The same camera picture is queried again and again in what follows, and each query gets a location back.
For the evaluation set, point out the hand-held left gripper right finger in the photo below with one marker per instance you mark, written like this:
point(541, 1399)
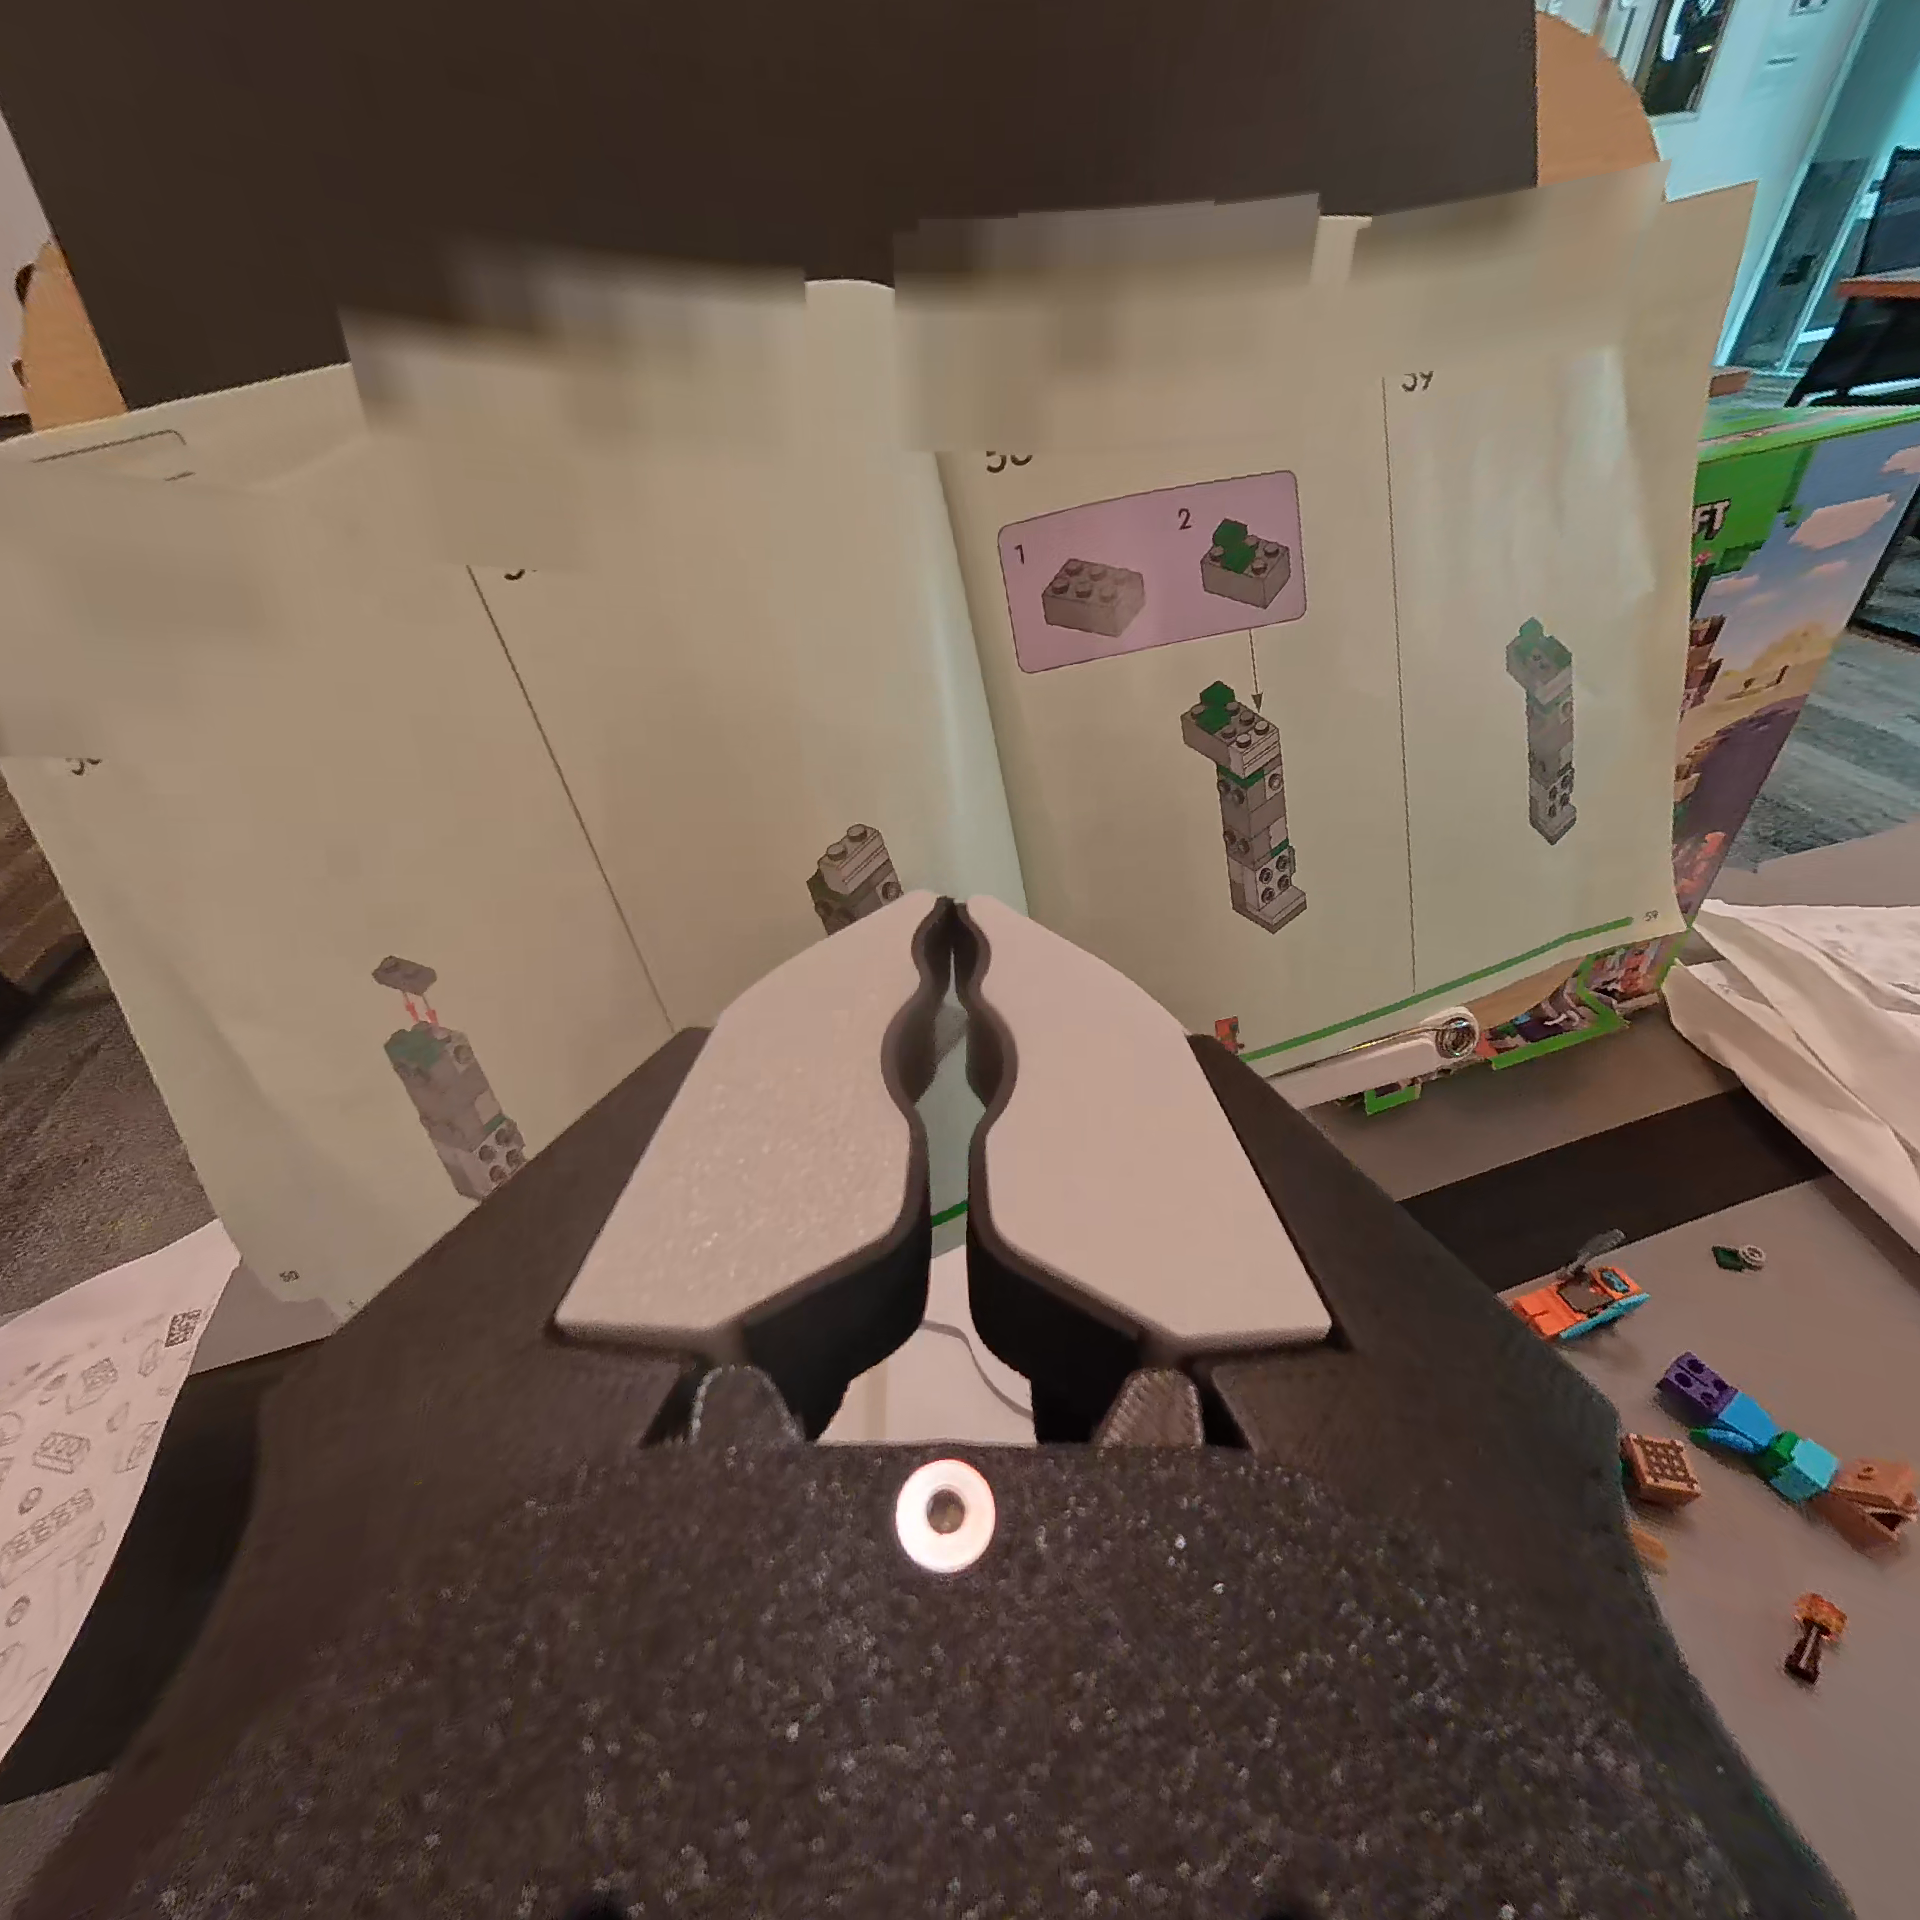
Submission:
point(1142, 1156)

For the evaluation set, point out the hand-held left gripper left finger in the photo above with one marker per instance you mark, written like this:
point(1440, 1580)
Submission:
point(780, 1141)

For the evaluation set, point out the orange figure with blue pickaxe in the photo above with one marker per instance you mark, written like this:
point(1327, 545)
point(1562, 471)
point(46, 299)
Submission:
point(1576, 1301)

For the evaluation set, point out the pale green instruction book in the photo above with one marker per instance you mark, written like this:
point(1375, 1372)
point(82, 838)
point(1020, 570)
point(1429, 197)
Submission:
point(721, 675)

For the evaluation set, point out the small dark green round piece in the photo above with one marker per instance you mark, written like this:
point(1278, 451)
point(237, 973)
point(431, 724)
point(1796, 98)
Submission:
point(1740, 1258)

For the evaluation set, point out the brown crate brick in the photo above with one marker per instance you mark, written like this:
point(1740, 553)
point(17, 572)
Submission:
point(1663, 1470)

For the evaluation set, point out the purple blue green brick figure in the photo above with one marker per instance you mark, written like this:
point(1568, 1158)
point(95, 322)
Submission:
point(1740, 1418)

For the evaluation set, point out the brown brick piece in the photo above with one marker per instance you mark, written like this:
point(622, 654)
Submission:
point(1874, 1500)

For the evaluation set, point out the small brown toy tool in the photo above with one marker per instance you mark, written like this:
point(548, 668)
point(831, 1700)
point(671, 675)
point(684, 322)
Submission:
point(1815, 1635)

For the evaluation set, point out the green toy box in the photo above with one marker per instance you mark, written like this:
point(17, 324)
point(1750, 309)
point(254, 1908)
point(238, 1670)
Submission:
point(1830, 601)

